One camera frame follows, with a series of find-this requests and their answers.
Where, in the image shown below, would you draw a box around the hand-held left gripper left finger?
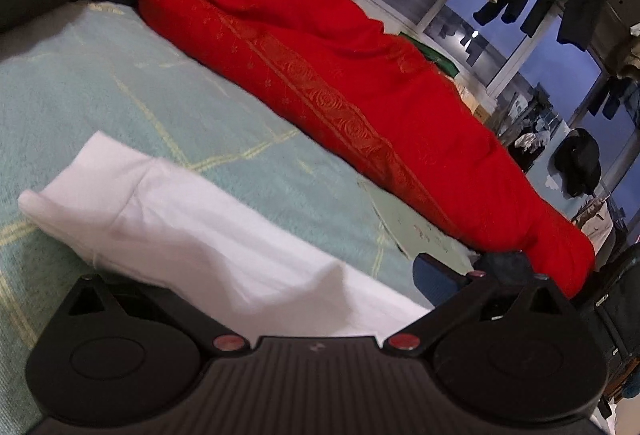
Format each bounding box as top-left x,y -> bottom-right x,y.
62,274 -> 249,354

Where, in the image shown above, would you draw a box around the balcony window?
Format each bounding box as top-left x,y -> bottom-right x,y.
340,0 -> 640,226

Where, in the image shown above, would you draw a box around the hanging beige jacket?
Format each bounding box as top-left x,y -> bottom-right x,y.
617,35 -> 640,80

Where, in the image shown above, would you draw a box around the small laundry on rack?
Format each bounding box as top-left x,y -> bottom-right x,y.
515,120 -> 556,170

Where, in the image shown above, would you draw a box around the white printed sweatshirt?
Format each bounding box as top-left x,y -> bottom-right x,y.
17,131 -> 436,341

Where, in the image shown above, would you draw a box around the hanging blue denim clothes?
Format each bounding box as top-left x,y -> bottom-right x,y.
587,75 -> 640,120

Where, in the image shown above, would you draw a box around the green stool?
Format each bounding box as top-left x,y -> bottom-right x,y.
400,32 -> 458,78

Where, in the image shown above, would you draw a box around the black hat on window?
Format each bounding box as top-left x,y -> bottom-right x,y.
550,129 -> 602,198

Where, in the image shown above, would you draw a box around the dark zip pouch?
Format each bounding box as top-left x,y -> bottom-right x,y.
475,252 -> 536,286

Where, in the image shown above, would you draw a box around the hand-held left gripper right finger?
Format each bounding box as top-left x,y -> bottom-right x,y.
383,253 -> 568,357

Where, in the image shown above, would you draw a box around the red quilt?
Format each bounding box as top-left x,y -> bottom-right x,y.
132,0 -> 596,301

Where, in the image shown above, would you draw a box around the black backpack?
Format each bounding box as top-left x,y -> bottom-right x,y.
575,245 -> 640,406

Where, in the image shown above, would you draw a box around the pale green booklet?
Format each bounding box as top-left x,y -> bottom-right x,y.
360,180 -> 481,271

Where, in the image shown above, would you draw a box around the cardboard boxes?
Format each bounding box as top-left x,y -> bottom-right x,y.
455,85 -> 493,126

